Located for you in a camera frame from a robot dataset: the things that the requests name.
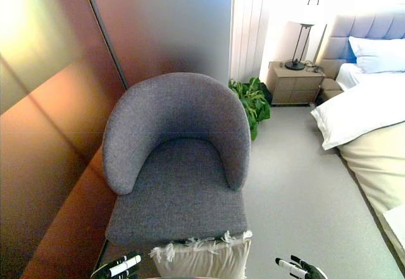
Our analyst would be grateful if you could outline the white bed pillow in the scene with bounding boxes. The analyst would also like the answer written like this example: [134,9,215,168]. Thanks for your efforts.
[348,35,405,74]

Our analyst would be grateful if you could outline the beige wooden nightstand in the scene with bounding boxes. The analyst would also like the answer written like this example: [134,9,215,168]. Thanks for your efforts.
[266,61,326,106]

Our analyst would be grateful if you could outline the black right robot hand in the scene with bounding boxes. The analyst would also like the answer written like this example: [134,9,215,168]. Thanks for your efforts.
[274,254,328,279]

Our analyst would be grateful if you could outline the white bed duvet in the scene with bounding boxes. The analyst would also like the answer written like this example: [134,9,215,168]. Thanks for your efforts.
[310,63,405,151]

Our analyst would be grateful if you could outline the green leafy potted plant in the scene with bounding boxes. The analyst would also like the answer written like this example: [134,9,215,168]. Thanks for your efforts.
[228,77,272,142]

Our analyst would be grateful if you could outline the black table lamp white shade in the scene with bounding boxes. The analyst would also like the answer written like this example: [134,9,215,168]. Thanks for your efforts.
[284,0,327,71]

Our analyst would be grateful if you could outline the bed with white bedding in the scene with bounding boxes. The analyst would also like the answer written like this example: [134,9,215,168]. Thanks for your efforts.
[338,121,405,261]

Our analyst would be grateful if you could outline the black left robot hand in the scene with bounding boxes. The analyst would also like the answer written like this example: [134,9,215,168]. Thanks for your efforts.
[90,252,143,279]

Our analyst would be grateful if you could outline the grey fabric tub armchair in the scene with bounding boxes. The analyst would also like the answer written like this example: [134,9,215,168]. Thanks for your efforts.
[101,71,252,247]

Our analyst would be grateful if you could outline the padded upholstered bed headboard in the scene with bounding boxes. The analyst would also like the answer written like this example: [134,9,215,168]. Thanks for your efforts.
[317,9,405,80]

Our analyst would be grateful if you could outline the cream fringed throw pillow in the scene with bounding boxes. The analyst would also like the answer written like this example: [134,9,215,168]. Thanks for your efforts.
[148,230,254,279]

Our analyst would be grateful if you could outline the small items on nightstand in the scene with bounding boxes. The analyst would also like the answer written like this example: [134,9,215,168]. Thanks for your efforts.
[302,59,325,73]

